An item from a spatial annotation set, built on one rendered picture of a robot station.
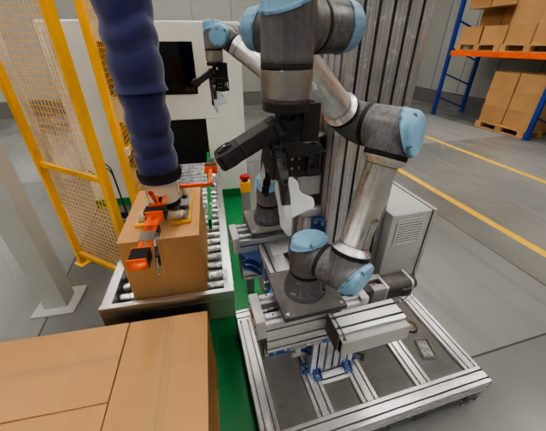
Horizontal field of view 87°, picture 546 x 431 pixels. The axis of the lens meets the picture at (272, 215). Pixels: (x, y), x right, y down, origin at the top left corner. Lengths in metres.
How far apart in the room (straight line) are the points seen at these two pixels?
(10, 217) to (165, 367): 1.46
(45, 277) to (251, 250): 1.71
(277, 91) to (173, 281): 1.43
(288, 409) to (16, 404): 1.17
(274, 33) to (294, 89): 0.07
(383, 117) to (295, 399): 1.43
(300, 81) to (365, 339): 0.87
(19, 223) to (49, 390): 1.18
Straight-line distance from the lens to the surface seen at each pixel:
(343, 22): 0.51
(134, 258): 1.20
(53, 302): 2.87
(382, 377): 1.93
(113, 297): 1.87
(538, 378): 2.65
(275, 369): 1.85
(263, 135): 0.45
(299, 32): 0.43
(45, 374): 1.76
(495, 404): 2.37
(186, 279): 1.72
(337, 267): 0.85
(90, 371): 1.66
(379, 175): 0.81
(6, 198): 2.41
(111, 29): 1.50
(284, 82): 0.43
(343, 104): 0.79
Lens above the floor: 1.80
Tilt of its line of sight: 31 degrees down
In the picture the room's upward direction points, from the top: straight up
